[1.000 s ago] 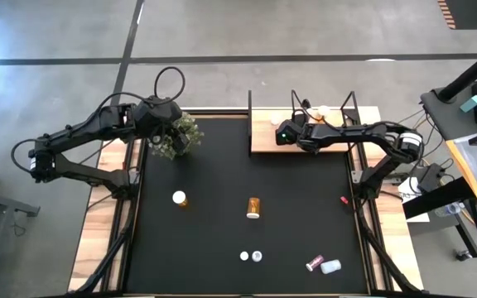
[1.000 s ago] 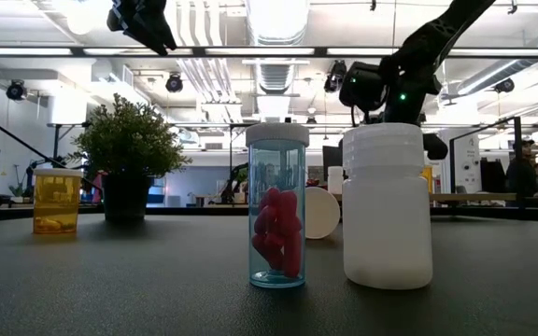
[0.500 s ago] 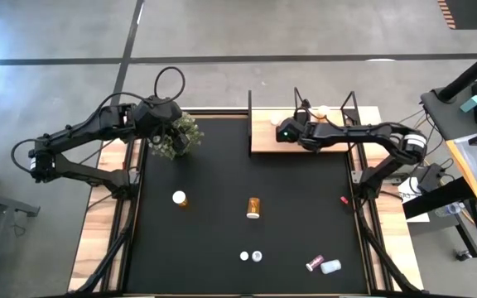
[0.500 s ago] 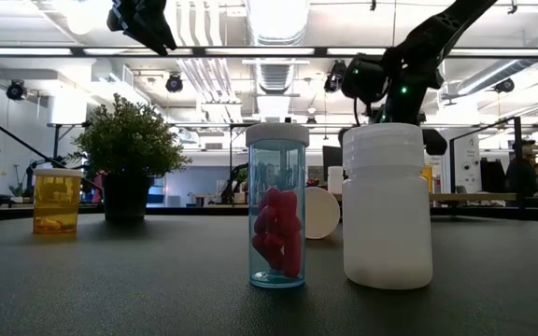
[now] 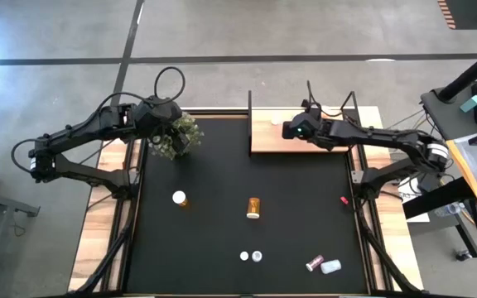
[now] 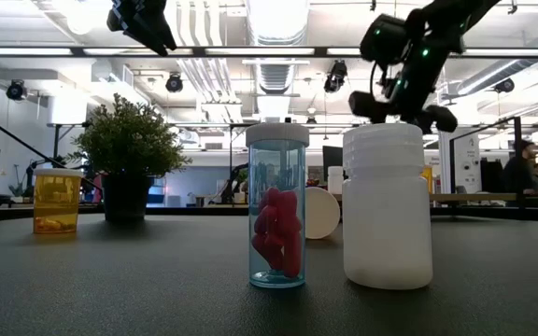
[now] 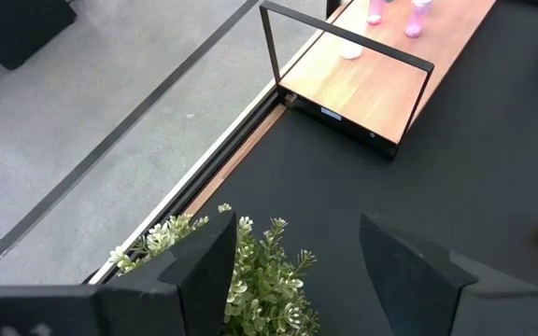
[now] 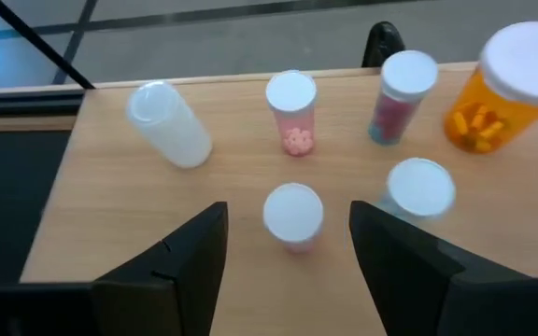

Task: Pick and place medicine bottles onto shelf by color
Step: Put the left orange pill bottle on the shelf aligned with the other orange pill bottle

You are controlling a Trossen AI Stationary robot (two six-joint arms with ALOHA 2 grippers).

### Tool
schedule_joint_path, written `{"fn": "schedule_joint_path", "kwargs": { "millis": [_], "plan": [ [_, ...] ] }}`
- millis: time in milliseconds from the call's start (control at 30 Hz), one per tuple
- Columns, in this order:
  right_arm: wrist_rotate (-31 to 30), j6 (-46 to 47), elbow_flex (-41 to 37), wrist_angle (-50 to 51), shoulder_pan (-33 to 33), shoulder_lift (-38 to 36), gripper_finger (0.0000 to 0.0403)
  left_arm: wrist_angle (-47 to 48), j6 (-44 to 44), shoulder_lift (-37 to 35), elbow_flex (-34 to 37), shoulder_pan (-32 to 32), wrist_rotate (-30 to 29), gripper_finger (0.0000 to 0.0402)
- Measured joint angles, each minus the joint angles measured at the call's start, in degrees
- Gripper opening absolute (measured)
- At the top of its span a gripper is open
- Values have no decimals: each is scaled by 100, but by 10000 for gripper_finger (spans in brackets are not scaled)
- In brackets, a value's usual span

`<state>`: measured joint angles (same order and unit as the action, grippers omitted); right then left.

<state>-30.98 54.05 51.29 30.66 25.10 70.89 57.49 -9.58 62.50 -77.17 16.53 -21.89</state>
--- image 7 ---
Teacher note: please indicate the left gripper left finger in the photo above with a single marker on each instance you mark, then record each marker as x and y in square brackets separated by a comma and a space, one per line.
[157, 303]

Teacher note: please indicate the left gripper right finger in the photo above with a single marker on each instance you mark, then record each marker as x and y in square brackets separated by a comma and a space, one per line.
[418, 289]

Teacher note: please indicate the white small cap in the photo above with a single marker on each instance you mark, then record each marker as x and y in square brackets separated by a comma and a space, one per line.
[350, 51]

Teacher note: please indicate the pink patterned bottle white cap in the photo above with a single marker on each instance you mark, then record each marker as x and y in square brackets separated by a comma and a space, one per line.
[417, 18]

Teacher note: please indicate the small pink bottle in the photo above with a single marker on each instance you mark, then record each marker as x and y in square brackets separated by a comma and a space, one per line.
[374, 11]

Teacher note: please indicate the green plant in black pot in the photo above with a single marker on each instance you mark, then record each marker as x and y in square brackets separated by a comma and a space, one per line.
[264, 280]

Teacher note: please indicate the black clamp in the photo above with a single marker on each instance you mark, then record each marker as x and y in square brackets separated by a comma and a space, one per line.
[332, 7]

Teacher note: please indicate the black floor box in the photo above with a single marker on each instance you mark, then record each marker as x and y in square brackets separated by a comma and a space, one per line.
[17, 28]

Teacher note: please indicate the wooden shelf with black frame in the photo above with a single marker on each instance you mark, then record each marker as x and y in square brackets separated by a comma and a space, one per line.
[367, 93]

